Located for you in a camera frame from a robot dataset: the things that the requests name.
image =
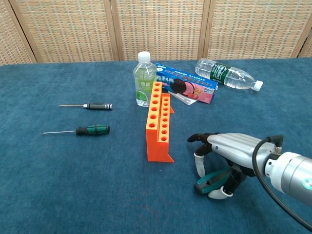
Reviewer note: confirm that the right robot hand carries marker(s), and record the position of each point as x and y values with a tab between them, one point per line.
239	146

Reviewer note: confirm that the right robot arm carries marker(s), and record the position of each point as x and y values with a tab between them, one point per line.
292	173

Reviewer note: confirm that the orange test tube rack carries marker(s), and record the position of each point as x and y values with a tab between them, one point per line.
156	151

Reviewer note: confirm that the black precision screwdriver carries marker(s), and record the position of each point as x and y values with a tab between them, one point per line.
100	106

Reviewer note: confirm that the small green black screwdriver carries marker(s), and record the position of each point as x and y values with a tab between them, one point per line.
92	130

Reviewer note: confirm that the white flat packet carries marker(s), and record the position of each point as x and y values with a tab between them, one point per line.
186	100

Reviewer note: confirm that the blue toothpaste box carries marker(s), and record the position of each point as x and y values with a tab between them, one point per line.
195	90

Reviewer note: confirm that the clear water bottle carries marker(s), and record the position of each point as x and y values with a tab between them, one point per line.
219	72

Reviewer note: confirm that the small green label bottle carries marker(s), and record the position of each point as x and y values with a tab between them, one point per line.
142	80

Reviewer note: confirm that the blue table mat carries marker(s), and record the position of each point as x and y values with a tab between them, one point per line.
73	182

